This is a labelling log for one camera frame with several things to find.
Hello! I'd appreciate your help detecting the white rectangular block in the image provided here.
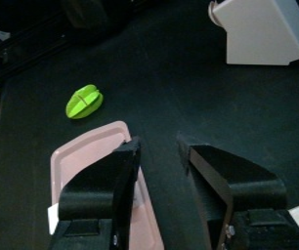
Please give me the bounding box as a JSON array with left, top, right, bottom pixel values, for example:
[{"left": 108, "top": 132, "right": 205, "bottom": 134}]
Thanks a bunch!
[{"left": 46, "top": 202, "right": 62, "bottom": 236}]

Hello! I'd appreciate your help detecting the green toy vegetable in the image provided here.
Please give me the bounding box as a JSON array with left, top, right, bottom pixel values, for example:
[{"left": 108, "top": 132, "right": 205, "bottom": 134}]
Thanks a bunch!
[{"left": 65, "top": 83, "right": 105, "bottom": 120}]

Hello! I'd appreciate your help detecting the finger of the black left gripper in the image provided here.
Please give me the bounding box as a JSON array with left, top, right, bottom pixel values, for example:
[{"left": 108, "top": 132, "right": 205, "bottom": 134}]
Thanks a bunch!
[
  {"left": 46, "top": 136, "right": 143, "bottom": 250},
  {"left": 176, "top": 134, "right": 299, "bottom": 250}
]

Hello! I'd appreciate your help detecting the wooden box with red side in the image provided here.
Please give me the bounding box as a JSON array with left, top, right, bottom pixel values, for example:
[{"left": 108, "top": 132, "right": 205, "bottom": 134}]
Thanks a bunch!
[{"left": 207, "top": 0, "right": 299, "bottom": 67}]

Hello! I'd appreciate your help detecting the pink plastic tray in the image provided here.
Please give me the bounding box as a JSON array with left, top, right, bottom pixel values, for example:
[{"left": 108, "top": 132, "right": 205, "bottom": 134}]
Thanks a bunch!
[{"left": 49, "top": 120, "right": 165, "bottom": 250}]

